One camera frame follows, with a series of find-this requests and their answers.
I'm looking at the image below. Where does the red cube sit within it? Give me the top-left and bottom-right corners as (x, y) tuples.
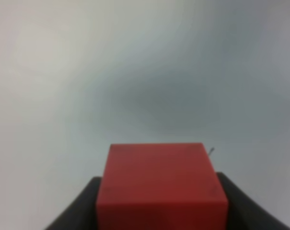
(96, 143), (228, 230)

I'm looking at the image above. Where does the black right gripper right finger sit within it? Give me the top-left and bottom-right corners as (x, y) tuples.
(217, 172), (290, 230)

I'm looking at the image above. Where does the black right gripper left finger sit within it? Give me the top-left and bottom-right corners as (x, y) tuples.
(46, 177), (102, 230)

